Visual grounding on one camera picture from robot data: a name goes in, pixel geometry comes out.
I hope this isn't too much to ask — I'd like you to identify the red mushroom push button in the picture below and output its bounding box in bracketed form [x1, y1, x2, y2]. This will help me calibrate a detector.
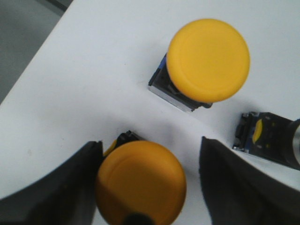
[232, 112, 300, 170]

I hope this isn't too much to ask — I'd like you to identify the yellow mushroom push button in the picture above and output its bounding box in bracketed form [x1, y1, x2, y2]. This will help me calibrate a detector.
[148, 18, 250, 112]
[95, 131, 187, 225]

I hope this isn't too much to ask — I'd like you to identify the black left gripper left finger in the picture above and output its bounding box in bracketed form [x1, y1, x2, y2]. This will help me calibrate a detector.
[0, 142, 103, 225]

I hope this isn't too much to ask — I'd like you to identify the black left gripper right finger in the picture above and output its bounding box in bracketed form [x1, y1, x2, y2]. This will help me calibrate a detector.
[199, 137, 300, 225]

